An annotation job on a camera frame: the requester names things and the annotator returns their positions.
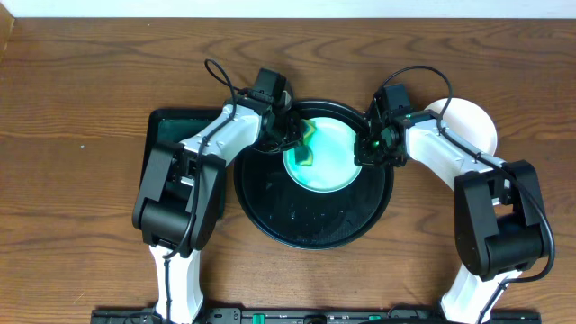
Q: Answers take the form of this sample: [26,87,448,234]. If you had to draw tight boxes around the light green plate top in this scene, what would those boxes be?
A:
[283,117,362,194]

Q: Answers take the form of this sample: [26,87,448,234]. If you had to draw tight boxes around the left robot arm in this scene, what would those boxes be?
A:
[132,99,313,323]

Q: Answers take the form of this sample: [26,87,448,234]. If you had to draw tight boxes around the white plate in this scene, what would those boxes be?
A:
[426,98,498,157]

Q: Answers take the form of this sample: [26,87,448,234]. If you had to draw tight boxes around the green yellow sponge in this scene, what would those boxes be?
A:
[294,120,316,167]

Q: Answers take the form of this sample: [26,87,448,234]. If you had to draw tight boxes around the black rectangular tray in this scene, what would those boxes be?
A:
[140,107,221,209]

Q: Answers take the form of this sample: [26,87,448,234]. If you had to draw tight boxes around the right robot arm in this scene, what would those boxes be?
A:
[355,108,556,323]

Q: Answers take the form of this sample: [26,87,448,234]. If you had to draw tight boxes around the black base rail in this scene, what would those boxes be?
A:
[89,306,544,324]

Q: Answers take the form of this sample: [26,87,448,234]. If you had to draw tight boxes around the round black tray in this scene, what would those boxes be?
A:
[232,99,395,251]

